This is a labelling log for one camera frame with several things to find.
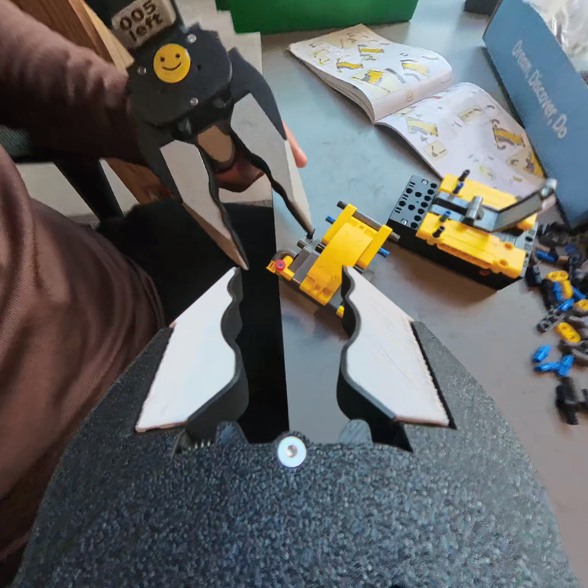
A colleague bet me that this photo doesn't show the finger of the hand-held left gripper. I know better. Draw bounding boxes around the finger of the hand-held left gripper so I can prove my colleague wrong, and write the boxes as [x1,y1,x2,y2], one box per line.
[227,48,316,236]
[137,125,250,271]

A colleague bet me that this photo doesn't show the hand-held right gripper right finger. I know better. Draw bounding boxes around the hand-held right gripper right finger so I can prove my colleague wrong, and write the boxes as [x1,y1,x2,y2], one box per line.
[337,266,451,428]

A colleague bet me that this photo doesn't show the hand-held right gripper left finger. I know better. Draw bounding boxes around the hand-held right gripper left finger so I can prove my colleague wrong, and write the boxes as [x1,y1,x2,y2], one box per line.
[135,267,249,437]

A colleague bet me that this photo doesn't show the yellow grey toy vehicle assembly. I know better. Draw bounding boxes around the yellow grey toy vehicle assembly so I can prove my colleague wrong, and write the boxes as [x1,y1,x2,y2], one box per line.
[266,202,400,318]

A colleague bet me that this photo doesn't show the person's left forearm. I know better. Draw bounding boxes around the person's left forearm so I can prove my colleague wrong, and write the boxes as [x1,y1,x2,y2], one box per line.
[0,0,143,161]

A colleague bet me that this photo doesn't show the person's left hand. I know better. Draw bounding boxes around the person's left hand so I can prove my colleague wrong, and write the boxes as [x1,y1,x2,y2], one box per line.
[211,120,308,194]

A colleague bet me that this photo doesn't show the wooden panel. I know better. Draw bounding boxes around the wooden panel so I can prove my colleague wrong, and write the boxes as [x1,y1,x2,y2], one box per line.
[18,0,184,205]

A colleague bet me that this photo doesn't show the black office chair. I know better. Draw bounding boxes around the black office chair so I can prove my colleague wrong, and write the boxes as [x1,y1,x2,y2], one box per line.
[0,124,125,221]

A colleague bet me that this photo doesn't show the green plastic bin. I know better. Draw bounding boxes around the green plastic bin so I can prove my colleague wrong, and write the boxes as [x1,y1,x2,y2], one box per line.
[215,0,420,34]

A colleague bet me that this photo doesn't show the black battery box yellow beams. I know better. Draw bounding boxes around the black battery box yellow beams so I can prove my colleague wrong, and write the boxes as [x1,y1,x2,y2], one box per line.
[386,170,559,290]

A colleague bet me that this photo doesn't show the open instruction booklet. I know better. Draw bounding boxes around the open instruction booklet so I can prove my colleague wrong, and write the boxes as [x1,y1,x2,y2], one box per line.
[288,24,545,180]

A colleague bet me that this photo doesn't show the person's brown shirt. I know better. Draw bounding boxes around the person's brown shirt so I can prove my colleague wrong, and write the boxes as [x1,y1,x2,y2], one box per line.
[0,147,167,566]

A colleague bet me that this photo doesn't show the pile of small building pieces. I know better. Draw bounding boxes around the pile of small building pieces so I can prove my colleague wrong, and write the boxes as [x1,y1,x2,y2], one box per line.
[524,220,588,425]

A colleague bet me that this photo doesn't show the blue cardboard kit box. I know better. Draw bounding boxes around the blue cardboard kit box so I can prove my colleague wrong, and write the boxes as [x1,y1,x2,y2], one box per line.
[482,0,588,230]

